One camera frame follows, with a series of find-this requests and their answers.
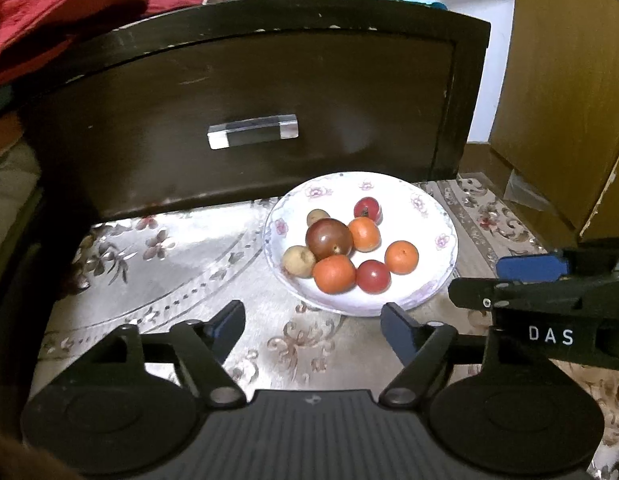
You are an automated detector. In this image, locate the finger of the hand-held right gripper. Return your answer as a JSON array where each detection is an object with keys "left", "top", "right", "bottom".
[
  {"left": 448, "top": 271, "right": 619, "bottom": 313},
  {"left": 495, "top": 247, "right": 619, "bottom": 282}
]

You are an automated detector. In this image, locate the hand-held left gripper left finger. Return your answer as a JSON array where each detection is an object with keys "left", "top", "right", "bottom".
[{"left": 54, "top": 300, "right": 248, "bottom": 408}]

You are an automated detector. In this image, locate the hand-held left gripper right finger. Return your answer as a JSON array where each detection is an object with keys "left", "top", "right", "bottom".
[{"left": 379, "top": 302, "right": 560, "bottom": 408}]

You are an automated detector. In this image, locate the reddish orange mandarin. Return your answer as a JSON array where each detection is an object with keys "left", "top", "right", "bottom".
[{"left": 312, "top": 255, "right": 357, "bottom": 295}]

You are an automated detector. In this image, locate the white floral plate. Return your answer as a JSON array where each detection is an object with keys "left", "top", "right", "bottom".
[{"left": 264, "top": 171, "right": 459, "bottom": 317}]

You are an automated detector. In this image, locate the oval red cherry tomato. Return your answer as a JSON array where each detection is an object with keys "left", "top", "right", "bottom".
[{"left": 353, "top": 197, "right": 383, "bottom": 224}]

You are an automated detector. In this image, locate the round red cherry tomato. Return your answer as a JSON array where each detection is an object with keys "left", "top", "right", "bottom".
[{"left": 356, "top": 259, "right": 391, "bottom": 295}]

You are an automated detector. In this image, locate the beige floral table cloth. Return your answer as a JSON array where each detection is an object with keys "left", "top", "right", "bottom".
[{"left": 30, "top": 172, "right": 619, "bottom": 480}]

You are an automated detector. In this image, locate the large dark brown tomato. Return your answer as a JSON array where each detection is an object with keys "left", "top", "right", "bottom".
[{"left": 306, "top": 218, "right": 353, "bottom": 261}]

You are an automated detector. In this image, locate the light wooden cabinet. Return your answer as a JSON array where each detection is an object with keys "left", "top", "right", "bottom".
[{"left": 489, "top": 0, "right": 619, "bottom": 241}]

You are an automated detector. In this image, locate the beige folded quilt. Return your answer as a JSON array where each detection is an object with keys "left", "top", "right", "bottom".
[{"left": 0, "top": 142, "right": 43, "bottom": 261}]

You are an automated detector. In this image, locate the dark wooden nightstand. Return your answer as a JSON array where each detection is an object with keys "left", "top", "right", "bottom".
[{"left": 20, "top": 0, "right": 491, "bottom": 221}]

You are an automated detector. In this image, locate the red cloth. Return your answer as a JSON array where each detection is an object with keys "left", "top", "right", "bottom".
[{"left": 0, "top": 0, "right": 225, "bottom": 91}]

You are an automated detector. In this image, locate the clear silver drawer handle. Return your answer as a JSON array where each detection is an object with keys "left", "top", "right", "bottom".
[{"left": 208, "top": 114, "right": 298, "bottom": 150}]

